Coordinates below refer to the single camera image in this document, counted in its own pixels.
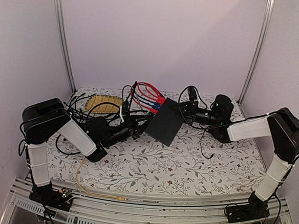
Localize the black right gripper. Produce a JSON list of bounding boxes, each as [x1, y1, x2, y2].
[[167, 99, 222, 128]]

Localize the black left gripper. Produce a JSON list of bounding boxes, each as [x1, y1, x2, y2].
[[102, 112, 154, 152]]

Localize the black network switch box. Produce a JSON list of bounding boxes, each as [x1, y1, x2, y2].
[[144, 98, 183, 147]]

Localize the black power cable with plug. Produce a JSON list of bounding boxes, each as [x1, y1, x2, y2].
[[197, 128, 217, 160]]

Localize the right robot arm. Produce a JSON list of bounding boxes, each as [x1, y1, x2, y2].
[[170, 100, 299, 220]]

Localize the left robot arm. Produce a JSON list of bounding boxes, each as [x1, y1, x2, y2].
[[19, 98, 153, 205]]

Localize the floral patterned table cloth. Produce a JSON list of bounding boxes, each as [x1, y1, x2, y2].
[[32, 82, 273, 203]]

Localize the yellow woven mat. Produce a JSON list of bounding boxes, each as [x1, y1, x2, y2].
[[84, 94, 122, 114]]

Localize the blue ethernet cable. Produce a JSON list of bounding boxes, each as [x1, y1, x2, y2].
[[133, 93, 163, 113]]

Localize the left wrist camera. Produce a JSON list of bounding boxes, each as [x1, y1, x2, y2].
[[119, 101, 130, 123]]

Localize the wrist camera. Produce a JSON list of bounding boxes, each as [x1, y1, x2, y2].
[[210, 94, 234, 120], [119, 101, 130, 123]]

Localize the red ethernet cable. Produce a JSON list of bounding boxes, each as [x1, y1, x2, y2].
[[129, 81, 167, 107]]

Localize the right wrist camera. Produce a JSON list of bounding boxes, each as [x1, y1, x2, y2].
[[210, 94, 234, 120]]

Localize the yellow ethernet cable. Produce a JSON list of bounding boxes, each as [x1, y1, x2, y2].
[[74, 156, 130, 202]]

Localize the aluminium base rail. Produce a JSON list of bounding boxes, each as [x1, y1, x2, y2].
[[0, 175, 299, 224]]

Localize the right aluminium frame post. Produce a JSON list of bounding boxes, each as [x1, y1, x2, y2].
[[238, 0, 275, 106]]

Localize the aluminium frame post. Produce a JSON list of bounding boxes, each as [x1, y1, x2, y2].
[[238, 0, 275, 106], [54, 0, 76, 92]]

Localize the left aluminium frame post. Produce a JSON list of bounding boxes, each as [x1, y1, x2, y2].
[[54, 0, 76, 92]]

